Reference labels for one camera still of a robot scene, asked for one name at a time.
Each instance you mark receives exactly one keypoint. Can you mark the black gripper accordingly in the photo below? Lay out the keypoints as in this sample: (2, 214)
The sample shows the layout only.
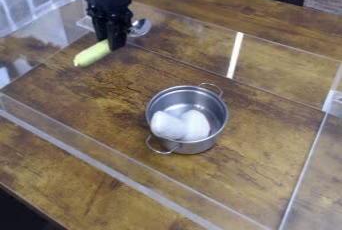
(112, 18)

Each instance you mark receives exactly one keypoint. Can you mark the green handled spoon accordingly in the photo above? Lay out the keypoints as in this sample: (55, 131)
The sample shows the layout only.
(100, 50)

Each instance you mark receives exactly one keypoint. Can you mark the clear acrylic enclosure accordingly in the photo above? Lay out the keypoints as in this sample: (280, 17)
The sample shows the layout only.
(78, 156)

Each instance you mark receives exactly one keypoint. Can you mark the silver metal pot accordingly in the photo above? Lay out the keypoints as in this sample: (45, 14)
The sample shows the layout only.
(176, 101)

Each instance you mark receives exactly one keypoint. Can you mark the white plush mushroom toy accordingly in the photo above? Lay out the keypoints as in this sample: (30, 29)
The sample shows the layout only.
(189, 127)

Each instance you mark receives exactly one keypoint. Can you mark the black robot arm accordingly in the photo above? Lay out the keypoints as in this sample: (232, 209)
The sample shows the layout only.
(112, 19)

